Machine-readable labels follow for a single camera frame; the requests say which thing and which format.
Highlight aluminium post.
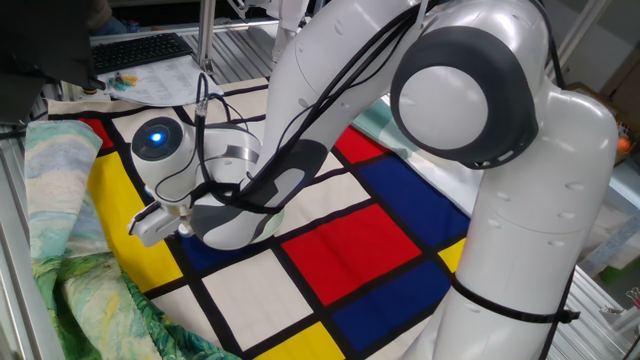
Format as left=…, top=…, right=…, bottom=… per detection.
left=196, top=0, right=218, bottom=75

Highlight green painted landscape cloth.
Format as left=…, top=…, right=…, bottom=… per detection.
left=23, top=119, right=244, bottom=360

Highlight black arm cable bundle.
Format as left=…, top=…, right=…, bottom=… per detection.
left=152, top=0, right=581, bottom=360

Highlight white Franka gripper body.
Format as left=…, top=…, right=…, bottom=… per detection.
left=127, top=199, right=194, bottom=249

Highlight colour block tablecloth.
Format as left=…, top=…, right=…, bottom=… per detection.
left=47, top=74, right=474, bottom=360

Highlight brown and blue clothing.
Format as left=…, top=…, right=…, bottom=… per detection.
left=87, top=0, right=129, bottom=37

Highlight black keyboard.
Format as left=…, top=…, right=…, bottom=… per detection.
left=91, top=32, right=195, bottom=75

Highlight pale green plate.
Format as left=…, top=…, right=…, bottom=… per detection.
left=262, top=207, right=286, bottom=242

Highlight printed paper stack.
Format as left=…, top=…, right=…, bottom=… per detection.
left=97, top=54, right=225, bottom=108

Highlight aluminium profile leg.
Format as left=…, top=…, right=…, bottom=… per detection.
left=578, top=212, right=640, bottom=279

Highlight small teal orange items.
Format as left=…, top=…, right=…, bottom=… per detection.
left=107, top=72, right=139, bottom=92

